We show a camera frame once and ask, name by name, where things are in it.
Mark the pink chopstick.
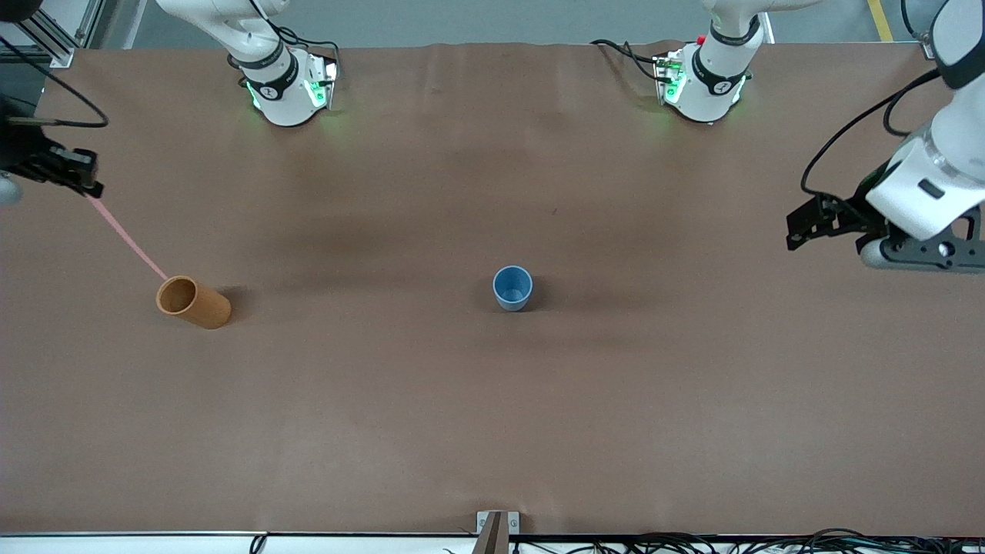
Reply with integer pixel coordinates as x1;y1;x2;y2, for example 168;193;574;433
86;194;169;282

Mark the blue cup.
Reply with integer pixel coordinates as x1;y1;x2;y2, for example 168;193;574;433
492;265;534;312

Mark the orange cylindrical cup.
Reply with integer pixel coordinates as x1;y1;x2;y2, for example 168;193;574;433
155;275;232;330

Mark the white table edge strip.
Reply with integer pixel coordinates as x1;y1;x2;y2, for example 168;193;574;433
0;532;985;554

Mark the brown table cover mat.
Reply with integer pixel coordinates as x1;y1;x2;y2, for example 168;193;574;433
0;40;985;538

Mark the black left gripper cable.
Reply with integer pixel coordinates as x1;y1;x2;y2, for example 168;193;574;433
800;68;944;202

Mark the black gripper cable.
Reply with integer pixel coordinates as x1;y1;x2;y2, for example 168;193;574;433
800;68;944;202
0;35;109;129

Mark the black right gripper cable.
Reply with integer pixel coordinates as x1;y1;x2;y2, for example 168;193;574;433
0;35;109;129

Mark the aluminium frame profile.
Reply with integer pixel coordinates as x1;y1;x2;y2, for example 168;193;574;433
0;0;105;68

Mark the black left arm base cable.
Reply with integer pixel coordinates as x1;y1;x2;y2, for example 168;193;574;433
590;38;664;82

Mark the black arm base cable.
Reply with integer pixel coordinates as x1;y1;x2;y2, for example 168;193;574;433
590;38;664;82
271;25;344;64

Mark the black right arm base cable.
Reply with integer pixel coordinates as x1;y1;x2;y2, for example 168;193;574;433
271;25;344;64

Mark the black cable bundle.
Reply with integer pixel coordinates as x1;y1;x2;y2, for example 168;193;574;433
514;528;985;554

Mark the metal bracket with post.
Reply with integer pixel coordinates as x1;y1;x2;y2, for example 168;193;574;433
471;510;521;554

